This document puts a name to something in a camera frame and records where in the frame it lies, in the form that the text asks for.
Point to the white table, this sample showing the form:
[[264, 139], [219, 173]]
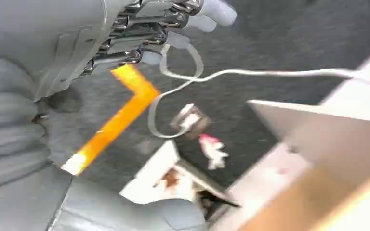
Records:
[[268, 181]]

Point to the white box with brown print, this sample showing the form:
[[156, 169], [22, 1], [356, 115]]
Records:
[[159, 178]]

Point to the red and white scrap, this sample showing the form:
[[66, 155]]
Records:
[[214, 152]]

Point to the small brown white adapter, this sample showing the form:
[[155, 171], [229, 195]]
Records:
[[193, 122]]

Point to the ribbed grey left arm sleeve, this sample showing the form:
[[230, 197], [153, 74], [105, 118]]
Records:
[[6, 127]]

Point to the yellow tape strip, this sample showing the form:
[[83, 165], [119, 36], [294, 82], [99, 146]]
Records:
[[124, 114]]

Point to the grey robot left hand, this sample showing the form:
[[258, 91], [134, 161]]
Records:
[[60, 28]]

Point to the grey flat panel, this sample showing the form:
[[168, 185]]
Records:
[[325, 134]]

